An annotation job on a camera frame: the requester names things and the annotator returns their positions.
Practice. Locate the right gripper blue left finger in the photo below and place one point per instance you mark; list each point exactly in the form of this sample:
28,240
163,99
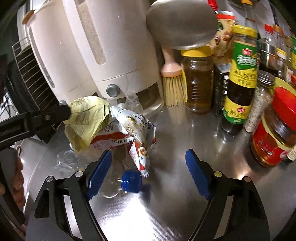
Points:
96,173

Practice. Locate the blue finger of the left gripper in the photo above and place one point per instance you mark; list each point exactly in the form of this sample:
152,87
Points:
51,116

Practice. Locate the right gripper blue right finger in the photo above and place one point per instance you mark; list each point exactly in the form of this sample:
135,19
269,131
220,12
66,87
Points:
194,165

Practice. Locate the crushed clear plastic bottle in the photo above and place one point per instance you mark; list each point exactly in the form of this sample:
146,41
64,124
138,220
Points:
121,178

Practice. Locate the pale yellow paper wrapper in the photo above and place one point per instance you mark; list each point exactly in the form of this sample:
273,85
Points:
88,115

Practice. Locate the red white snack bag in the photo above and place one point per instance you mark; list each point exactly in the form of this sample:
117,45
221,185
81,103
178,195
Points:
129,128

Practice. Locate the person's left hand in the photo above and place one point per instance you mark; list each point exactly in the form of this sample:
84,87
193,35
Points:
17,184

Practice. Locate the black toaster oven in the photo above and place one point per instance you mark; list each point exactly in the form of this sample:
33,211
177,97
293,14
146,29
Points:
26,85

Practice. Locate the clear crumpled plastic wrap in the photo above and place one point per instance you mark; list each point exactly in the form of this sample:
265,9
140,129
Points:
67,161

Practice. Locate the red lid chili sauce jar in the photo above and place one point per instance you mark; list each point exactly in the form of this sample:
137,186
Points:
274,136

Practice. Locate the white cereal dispenser left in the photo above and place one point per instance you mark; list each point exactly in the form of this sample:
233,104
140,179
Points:
56,52

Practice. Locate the white cereal dispenser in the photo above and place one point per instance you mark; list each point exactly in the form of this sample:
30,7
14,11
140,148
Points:
56,52
117,49

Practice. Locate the white cereal dispenser right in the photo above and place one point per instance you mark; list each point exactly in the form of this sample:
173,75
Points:
117,49

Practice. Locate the white label dark bottle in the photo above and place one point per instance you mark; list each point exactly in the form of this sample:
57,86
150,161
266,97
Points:
291,156

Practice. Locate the green label soy sauce bottle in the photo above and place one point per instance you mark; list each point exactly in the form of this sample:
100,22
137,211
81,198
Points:
242,79

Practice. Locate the yellow lid oil jar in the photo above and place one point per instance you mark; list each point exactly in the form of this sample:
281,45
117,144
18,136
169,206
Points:
198,66

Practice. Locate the glass sesame seed jar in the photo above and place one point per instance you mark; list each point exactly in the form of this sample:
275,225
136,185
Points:
262,98

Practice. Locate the steel ladle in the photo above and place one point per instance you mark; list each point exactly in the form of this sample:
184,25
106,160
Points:
181,24

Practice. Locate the pink handled brush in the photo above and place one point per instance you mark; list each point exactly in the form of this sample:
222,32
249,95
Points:
174,80

